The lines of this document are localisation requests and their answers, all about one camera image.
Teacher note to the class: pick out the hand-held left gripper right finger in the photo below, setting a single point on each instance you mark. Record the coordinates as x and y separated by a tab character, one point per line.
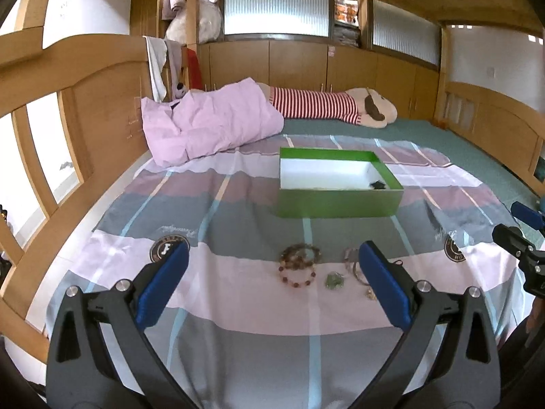
383	285

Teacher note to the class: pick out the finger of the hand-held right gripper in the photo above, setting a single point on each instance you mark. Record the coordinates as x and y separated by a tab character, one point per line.
513	237
526	213

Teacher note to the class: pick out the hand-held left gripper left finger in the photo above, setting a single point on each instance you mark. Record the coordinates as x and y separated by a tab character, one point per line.
164	283

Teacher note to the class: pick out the green cardboard box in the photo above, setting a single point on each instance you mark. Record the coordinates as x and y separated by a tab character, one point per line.
336	202

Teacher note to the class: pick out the small gold trinket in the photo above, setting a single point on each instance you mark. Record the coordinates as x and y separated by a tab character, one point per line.
370	294

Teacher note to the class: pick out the silver bangle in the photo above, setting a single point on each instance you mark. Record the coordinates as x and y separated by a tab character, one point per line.
350	264

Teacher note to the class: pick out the green jade pendant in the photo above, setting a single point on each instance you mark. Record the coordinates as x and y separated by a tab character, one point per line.
334	282

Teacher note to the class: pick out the plaid bed sheet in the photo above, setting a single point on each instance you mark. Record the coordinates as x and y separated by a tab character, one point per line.
255	298

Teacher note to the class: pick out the wooden footboard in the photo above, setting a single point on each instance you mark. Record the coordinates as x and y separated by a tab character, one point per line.
489	119

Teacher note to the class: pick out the small black ornament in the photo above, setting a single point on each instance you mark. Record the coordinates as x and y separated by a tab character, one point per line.
378	185

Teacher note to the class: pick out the pink quilt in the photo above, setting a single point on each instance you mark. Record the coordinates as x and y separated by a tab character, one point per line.
213	119

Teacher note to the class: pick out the wooden headboard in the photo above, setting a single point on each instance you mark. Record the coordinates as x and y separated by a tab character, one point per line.
106	106

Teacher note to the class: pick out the small plush toy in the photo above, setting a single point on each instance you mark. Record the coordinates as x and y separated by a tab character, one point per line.
179	92

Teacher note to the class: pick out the plush dog in striped shirt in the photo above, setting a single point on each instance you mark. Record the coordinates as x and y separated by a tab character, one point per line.
319	104

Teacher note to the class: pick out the red hanging garment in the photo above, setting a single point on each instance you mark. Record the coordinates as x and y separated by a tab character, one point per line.
194	70

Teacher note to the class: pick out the frosted glass window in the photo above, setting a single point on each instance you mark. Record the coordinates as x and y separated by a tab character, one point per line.
276	8
406	30

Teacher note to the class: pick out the white hanging garment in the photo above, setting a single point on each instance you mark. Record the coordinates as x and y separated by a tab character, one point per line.
155	64

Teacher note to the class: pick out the grey hanging garment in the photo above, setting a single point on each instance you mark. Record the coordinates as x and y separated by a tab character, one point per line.
175	61

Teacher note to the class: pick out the wooden wardrobe cabinets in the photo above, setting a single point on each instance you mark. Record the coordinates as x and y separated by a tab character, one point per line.
298	64

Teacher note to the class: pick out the stack of folded blankets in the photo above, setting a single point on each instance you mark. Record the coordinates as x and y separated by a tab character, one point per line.
347	25

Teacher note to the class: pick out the white bagged bedding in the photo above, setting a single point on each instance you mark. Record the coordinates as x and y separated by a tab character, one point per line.
200	23

